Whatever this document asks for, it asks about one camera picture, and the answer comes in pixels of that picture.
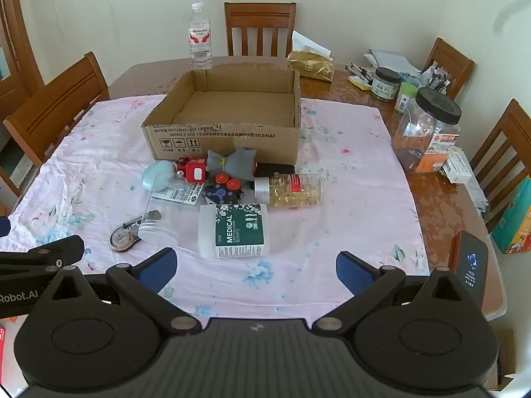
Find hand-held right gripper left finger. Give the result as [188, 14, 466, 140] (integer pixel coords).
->
[43, 247, 202, 334]

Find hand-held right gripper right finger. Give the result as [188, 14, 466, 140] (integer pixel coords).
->
[311, 251, 474, 334]

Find clear plastic jar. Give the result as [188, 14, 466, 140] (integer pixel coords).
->
[137, 199, 202, 245]

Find green label cotton swab box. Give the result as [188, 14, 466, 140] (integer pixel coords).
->
[198, 203, 269, 259]

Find light blue oval case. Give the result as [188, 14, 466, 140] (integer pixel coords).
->
[141, 162, 179, 191]

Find clear bottle of yellow capsules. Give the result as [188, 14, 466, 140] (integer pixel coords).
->
[254, 173, 324, 210]

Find dark fidget cube red buttons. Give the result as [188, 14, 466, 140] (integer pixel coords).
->
[202, 173, 245, 206]

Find red toy cube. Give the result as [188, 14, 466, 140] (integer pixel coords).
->
[175, 156, 208, 182]

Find cardboard box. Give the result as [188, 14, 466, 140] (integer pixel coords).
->
[141, 68, 301, 166]

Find pink floral tablecloth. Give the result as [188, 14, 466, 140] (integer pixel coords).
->
[0, 93, 430, 328]

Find phone in orange case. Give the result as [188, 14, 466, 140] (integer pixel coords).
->
[450, 230, 489, 309]

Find black flat case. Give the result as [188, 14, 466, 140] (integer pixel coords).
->
[254, 163, 296, 179]

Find wooden slat-back chair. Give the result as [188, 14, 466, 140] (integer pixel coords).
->
[423, 37, 476, 100]
[224, 2, 297, 57]
[469, 99, 531, 233]
[3, 52, 111, 168]

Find grey cloth pouch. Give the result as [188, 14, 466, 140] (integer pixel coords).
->
[206, 148, 258, 182]

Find small white box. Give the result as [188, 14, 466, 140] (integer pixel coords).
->
[441, 147, 473, 184]

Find large black-lid plastic jar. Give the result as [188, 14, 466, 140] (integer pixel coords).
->
[392, 87, 462, 173]

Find teal paper bag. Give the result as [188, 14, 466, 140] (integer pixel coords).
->
[490, 176, 531, 255]

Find brown floor carton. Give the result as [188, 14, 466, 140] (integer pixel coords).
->
[483, 327, 517, 390]

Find green-capped white bottle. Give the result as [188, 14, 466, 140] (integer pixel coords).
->
[394, 83, 419, 113]

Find small dark-lid glass jar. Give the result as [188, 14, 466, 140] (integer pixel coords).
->
[370, 67, 401, 102]

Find bundle of pens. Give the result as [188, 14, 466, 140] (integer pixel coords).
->
[346, 62, 376, 84]

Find holder with small packets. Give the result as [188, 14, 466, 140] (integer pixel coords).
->
[421, 64, 453, 92]

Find gold tissue pack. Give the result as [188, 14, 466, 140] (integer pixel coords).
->
[286, 30, 335, 82]

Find stack of papers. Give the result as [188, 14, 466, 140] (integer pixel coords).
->
[364, 49, 421, 79]

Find clear water bottle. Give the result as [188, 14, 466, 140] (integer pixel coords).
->
[189, 2, 214, 71]

